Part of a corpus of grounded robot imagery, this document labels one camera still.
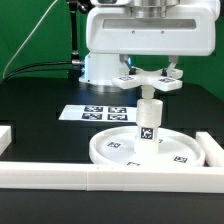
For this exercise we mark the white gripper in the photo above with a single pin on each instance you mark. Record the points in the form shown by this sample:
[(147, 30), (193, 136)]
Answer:
[(186, 30)]

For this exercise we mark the white cross-shaped table base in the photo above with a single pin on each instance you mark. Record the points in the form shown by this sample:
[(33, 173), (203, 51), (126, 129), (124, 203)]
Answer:
[(150, 81)]

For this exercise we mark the white round table top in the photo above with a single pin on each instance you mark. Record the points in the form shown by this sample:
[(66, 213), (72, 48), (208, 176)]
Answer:
[(120, 146)]

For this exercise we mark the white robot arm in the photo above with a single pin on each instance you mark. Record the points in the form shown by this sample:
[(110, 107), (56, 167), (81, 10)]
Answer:
[(101, 68)]

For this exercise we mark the white marker sheet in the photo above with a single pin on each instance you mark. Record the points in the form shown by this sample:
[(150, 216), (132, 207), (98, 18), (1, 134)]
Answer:
[(98, 113)]

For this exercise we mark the white right fence bar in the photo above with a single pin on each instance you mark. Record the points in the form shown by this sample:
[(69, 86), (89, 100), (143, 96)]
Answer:
[(214, 153)]

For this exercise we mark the white fence bar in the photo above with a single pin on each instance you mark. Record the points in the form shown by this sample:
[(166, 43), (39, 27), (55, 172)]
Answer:
[(214, 153), (90, 177)]

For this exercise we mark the white left fence block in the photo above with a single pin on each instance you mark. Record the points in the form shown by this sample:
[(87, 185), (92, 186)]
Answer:
[(5, 138)]

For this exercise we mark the white front fence bar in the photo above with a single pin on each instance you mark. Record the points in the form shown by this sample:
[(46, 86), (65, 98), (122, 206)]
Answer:
[(90, 177)]

